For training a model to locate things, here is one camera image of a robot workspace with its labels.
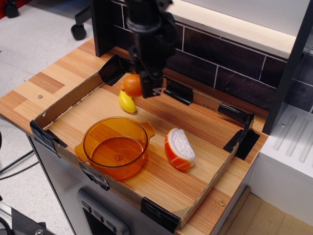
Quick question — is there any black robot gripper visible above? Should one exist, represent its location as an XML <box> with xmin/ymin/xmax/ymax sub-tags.
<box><xmin>127</xmin><ymin>12</ymin><xmax>178</xmax><ymax>98</ymax></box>

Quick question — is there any orange toy carrot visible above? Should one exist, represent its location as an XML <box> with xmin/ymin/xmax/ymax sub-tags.
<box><xmin>121</xmin><ymin>74</ymin><xmax>142</xmax><ymax>97</ymax></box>

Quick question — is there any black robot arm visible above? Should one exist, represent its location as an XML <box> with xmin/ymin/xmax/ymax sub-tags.
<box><xmin>125</xmin><ymin>0</ymin><xmax>178</xmax><ymax>98</ymax></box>

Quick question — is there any cardboard fence with black tape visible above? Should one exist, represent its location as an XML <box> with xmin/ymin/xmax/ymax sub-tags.
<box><xmin>30</xmin><ymin>55</ymin><xmax>260</xmax><ymax>235</ymax></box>

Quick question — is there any orange transparent plastic pot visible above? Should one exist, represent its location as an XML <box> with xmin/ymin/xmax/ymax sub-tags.
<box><xmin>74</xmin><ymin>117</ymin><xmax>156</xmax><ymax>181</ymax></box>

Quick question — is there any yellow toy banana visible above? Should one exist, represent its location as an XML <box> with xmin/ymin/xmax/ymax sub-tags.
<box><xmin>119</xmin><ymin>90</ymin><xmax>136</xmax><ymax>113</ymax></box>

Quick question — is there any orange white salmon sushi toy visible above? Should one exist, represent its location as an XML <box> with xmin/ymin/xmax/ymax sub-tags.
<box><xmin>164</xmin><ymin>128</ymin><xmax>195</xmax><ymax>171</ymax></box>

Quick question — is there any black chair caster wheel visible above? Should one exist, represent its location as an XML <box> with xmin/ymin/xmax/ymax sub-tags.
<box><xmin>71</xmin><ymin>24</ymin><xmax>87</xmax><ymax>41</ymax></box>

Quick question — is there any grey toy oven panel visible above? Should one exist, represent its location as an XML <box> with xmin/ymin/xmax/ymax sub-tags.
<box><xmin>77</xmin><ymin>189</ymin><xmax>130</xmax><ymax>235</ymax></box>

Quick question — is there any white toy sink drainboard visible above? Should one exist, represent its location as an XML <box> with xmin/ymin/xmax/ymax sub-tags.
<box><xmin>260</xmin><ymin>105</ymin><xmax>313</xmax><ymax>177</ymax></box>

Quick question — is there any dark grey vertical post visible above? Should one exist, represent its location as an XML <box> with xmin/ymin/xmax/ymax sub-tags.
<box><xmin>263</xmin><ymin>1</ymin><xmax>313</xmax><ymax>135</ymax></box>

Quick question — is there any black floor cable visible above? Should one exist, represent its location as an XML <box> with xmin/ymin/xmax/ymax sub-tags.
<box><xmin>0</xmin><ymin>149</ymin><xmax>40</xmax><ymax>181</ymax></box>

